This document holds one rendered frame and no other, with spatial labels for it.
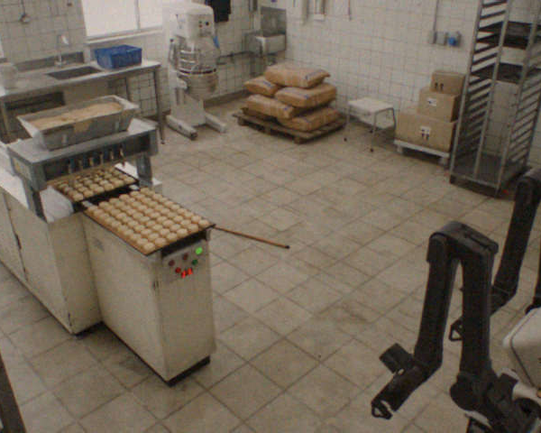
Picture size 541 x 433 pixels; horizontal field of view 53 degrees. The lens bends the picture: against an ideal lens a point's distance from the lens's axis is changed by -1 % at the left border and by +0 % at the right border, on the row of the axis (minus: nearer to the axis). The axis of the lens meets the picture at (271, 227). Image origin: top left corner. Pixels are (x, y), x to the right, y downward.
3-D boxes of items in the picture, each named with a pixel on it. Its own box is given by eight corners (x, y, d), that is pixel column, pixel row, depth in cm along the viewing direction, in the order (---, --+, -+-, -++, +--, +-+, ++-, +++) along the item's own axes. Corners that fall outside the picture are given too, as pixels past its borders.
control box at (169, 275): (162, 282, 260) (159, 258, 253) (202, 263, 275) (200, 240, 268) (166, 286, 258) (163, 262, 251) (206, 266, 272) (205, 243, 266)
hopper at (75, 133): (22, 142, 289) (16, 116, 282) (115, 118, 323) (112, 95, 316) (45, 157, 271) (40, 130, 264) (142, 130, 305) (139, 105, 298)
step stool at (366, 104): (399, 143, 611) (404, 104, 588) (371, 152, 588) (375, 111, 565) (371, 132, 642) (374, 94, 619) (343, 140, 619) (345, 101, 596)
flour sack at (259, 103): (242, 109, 643) (242, 95, 634) (266, 101, 670) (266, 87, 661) (289, 122, 602) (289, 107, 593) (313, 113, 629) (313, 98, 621)
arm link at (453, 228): (484, 244, 111) (506, 227, 117) (425, 231, 121) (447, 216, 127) (479, 417, 128) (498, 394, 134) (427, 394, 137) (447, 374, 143)
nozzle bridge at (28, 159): (20, 202, 302) (5, 145, 285) (132, 166, 346) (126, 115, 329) (45, 224, 282) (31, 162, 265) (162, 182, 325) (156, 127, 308)
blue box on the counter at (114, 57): (111, 69, 549) (109, 54, 542) (96, 64, 567) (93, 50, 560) (144, 61, 575) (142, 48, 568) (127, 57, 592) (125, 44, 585)
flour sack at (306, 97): (303, 111, 588) (304, 96, 580) (273, 104, 611) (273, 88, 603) (340, 96, 636) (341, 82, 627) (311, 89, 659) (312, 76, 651)
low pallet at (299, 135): (232, 123, 671) (231, 114, 665) (276, 108, 721) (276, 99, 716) (307, 147, 600) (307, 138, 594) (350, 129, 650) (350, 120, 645)
